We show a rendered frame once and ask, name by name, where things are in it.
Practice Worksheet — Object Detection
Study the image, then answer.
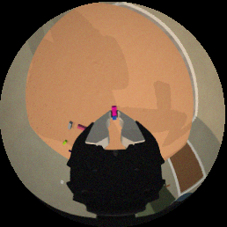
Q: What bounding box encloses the pink rod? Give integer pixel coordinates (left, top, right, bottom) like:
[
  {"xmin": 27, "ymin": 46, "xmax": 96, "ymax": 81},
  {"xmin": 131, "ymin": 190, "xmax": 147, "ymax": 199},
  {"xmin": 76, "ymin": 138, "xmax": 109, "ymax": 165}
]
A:
[{"xmin": 77, "ymin": 124, "xmax": 87, "ymax": 130}]

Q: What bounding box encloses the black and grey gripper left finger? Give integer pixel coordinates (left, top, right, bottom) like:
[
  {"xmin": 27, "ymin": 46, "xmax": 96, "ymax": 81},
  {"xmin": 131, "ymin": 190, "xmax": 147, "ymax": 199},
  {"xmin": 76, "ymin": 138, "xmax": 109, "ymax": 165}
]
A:
[{"xmin": 67, "ymin": 110, "xmax": 112, "ymax": 167}]

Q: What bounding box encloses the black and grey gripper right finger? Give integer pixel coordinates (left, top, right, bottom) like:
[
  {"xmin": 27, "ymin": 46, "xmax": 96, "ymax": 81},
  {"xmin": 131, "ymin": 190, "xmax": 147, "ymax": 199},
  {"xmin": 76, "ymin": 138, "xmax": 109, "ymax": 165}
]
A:
[{"xmin": 116, "ymin": 110, "xmax": 165, "ymax": 165}]

